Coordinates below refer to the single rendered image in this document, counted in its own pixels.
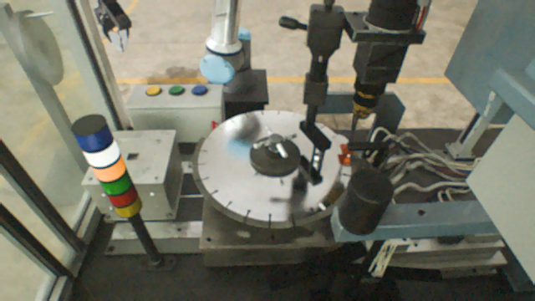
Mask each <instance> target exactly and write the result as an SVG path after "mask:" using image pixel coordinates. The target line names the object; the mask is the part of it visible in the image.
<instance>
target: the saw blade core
mask: <svg viewBox="0 0 535 301"><path fill-rule="evenodd" d="M262 113H263V115H262ZM262 113H261V111H258V112H252V113H248V114H246V115H239V116H237V117H234V118H232V119H230V120H228V121H226V122H224V123H222V124H221V125H219V126H218V128H215V129H214V130H213V131H212V132H211V134H210V135H209V136H208V137H207V139H206V140H205V141H204V143H203V145H202V147H201V150H200V153H199V158H198V169H199V173H200V176H201V180H202V179H203V180H202V183H203V185H204V186H205V188H206V189H207V190H208V192H209V193H210V195H212V196H213V197H215V198H216V199H217V200H218V201H219V202H220V203H221V204H223V205H224V207H227V206H228V204H229V202H232V203H230V204H229V206H228V207H227V208H228V209H230V210H232V211H234V212H236V213H239V214H242V215H243V216H247V211H250V212H249V214H248V217H251V218H255V219H259V220H266V221H269V215H270V214H271V221H291V220H293V219H294V221H295V220H297V219H301V218H305V217H310V216H312V215H315V214H316V215H317V213H319V212H321V211H323V209H322V208H321V207H320V206H319V203H320V202H321V203H322V204H323V207H324V208H325V209H326V208H328V207H329V206H330V205H331V204H332V203H334V202H336V201H337V200H338V199H339V198H340V197H341V195H342V194H343V193H344V191H345V189H346V187H347V184H348V180H349V178H350V174H351V163H350V158H349V155H343V154H342V151H341V149H339V148H340V144H343V142H342V140H341V139H340V138H339V137H338V136H337V135H336V134H335V133H334V132H333V131H332V130H331V129H329V128H328V127H327V126H324V125H323V124H321V123H320V122H318V121H316V122H315V125H316V126H317V127H318V128H319V129H321V128H322V127H323V128H322V129H321V131H322V132H323V133H324V134H325V135H326V136H327V137H328V138H329V139H330V141H332V142H333V144H332V147H330V149H329V150H326V151H325V154H324V162H321V160H320V162H317V161H312V151H313V143H312V142H311V141H310V140H309V139H308V138H306V136H305V135H304V134H303V132H302V131H301V130H300V129H299V128H298V126H299V121H301V120H305V116H303V115H299V114H295V115H294V113H291V112H285V111H278V112H277V111H273V110H271V111H262ZM293 116H294V117H293ZM232 121H233V122H232ZM267 125H269V126H270V128H271V129H272V131H273V133H278V134H279V135H280V136H282V137H283V136H287V135H292V134H293V133H296V134H297V138H294V139H291V141H292V142H294V143H295V144H296V145H297V146H298V148H299V149H300V153H301V157H300V162H299V164H298V166H297V167H296V168H295V169H294V170H293V171H291V172H289V173H287V174H282V175H269V174H266V173H263V172H260V171H259V170H257V169H256V168H255V167H254V166H253V165H252V163H251V162H250V158H249V151H250V148H251V146H252V144H253V143H254V142H256V141H257V140H259V139H262V138H265V137H269V136H270V135H269V134H268V131H267V130H266V128H265V127H266V126H267ZM219 128H220V129H219ZM221 129H222V130H221ZM336 136H337V137H336ZM332 137H334V138H332ZM209 139H210V140H209ZM344 161H347V162H344ZM203 164H205V165H203ZM199 165H200V166H199ZM343 174H345V176H344V175H343ZM207 177H209V178H208V179H205V178H207ZM338 187H339V188H340V189H338ZM216 191H218V192H216ZM213 192H216V193H213ZM212 193H213V194H212ZM326 199H329V201H327V200H326ZM330 202H331V203H330ZM311 209H313V211H312V210H311ZM313 212H314V213H315V214H314V213H313ZM291 214H293V218H292V216H291Z"/></svg>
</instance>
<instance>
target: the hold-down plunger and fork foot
mask: <svg viewBox="0 0 535 301"><path fill-rule="evenodd" d="M317 112H318V106H312V105H307V107H306V114H305V120H301V121H299V126H298V128H299V129H300V130H301V131H302V132H303V134H304V135H305V136H306V138H308V139H309V140H310V141H311V142H312V143H313V151H312V161H314V157H315V152H316V148H317V149H318V150H319V152H321V162H324V154H325V151H326V150H329V149H330V147H332V144H333V142H332V141H330V139H329V138H328V137H327V136H326V135H325V134H324V133H323V132H322V131H321V129H319V128H318V127H317V126H316V125H315V122H316V117H317Z"/></svg>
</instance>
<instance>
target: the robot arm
mask: <svg viewBox="0 0 535 301"><path fill-rule="evenodd" d="M97 3H98V5H99V6H98V7H97V8H93V9H94V14H95V16H96V18H97V21H98V23H99V25H100V26H101V27H102V28H101V29H102V32H103V34H104V35H105V37H106V38H107V39H108V40H109V41H110V42H111V43H112V44H113V46H114V47H115V49H117V50H118V51H119V52H121V53H124V52H125V49H126V45H127V41H128V37H129V33H130V28H132V22H131V20H130V18H129V17H128V16H127V14H126V13H125V11H124V10H123V8H122V7H121V6H120V4H119V2H118V1H117V0H97ZM241 9H242V0H213V4H212V12H211V36H210V37H209V38H207V40H206V55H205V56H204V57H203V58H202V59H201V62H200V70H201V74H202V75H203V77H205V78H206V80H208V81H210V82H212V83H213V84H223V91H224V92H226V93H228V94H245V93H248V92H250V91H251V90H253V89H254V88H255V85H256V80H255V76H254V73H253V71H252V67H251V40H252V39H251V34H250V32H249V30H248V29H245V28H239V25H240V17H241ZM96 14H97V15H96ZM114 28H118V29H119V30H118V31H117V32H118V34H119V36H120V43H121V47H120V43H119V42H118V35H117V33H116V32H115V31H112V30H113V29H114ZM110 29H111V30H110Z"/></svg>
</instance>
